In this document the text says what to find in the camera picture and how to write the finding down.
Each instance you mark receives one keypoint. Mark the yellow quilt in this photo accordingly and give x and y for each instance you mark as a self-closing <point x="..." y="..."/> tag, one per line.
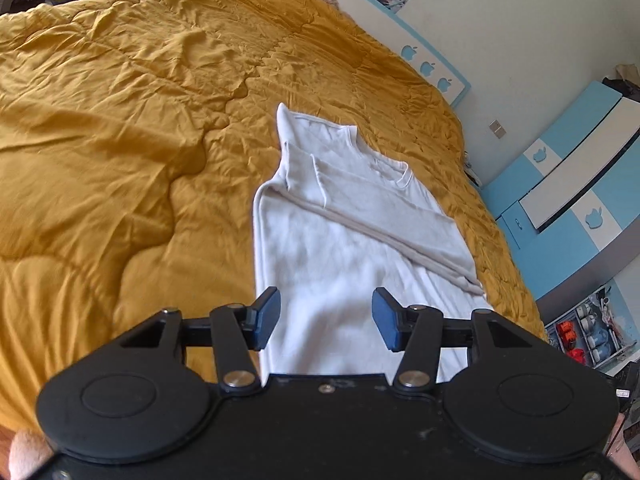
<point x="125" y="135"/>

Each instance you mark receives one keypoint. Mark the blue and white wardrobe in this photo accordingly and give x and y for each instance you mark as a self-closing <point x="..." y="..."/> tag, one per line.
<point x="590" y="110"/>

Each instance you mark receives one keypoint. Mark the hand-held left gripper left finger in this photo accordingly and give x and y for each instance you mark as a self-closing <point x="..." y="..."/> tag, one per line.
<point x="267" y="317"/>

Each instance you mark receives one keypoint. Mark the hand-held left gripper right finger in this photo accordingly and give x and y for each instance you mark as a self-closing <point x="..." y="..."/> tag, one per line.
<point x="384" y="320"/>

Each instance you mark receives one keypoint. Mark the pink fuzzy cloth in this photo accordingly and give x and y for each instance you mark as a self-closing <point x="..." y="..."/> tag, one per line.
<point x="22" y="452"/>

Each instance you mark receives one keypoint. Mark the metal wall switch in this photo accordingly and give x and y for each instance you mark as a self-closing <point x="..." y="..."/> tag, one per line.
<point x="497" y="129"/>

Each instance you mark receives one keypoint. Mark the plain white long-sleeve sweater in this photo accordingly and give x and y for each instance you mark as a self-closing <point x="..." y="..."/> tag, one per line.
<point x="320" y="260"/>

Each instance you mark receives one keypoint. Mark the white and blue headboard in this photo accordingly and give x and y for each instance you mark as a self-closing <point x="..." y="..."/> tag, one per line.
<point x="380" y="35"/>

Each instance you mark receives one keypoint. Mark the cluttered blue cubby shelf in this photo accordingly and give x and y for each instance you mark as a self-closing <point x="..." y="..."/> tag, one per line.
<point x="585" y="330"/>

